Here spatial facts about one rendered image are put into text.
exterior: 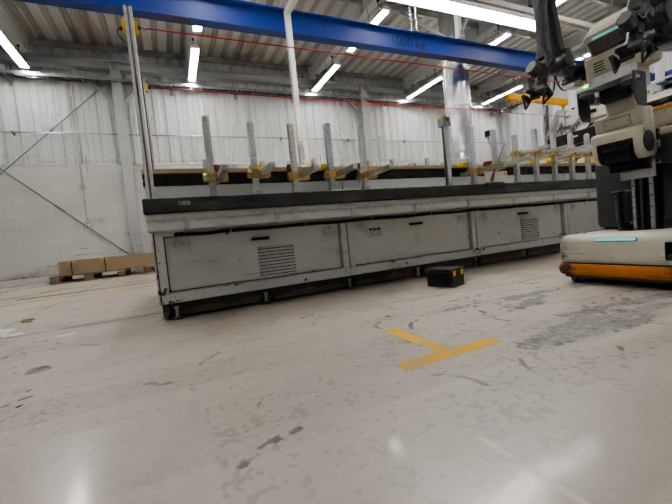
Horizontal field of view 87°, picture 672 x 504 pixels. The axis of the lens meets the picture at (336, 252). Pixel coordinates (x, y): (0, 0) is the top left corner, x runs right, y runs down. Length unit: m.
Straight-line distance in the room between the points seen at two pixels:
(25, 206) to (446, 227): 8.48
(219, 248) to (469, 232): 2.12
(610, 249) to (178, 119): 8.97
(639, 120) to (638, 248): 0.63
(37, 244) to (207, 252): 7.44
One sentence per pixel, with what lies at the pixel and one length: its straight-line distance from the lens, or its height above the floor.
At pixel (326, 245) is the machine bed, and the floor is 0.34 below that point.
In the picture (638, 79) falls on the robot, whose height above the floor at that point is 1.00.
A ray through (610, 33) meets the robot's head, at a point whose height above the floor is 1.27.
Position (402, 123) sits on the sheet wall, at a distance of 12.04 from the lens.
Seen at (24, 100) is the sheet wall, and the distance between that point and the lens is 10.18.
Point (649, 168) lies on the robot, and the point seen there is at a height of 0.60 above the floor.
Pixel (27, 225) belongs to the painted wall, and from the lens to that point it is 9.69.
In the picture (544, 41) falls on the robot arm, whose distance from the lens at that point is 2.45.
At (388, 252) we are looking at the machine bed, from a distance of 2.84.
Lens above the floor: 0.42
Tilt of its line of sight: 3 degrees down
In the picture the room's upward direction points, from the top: 6 degrees counter-clockwise
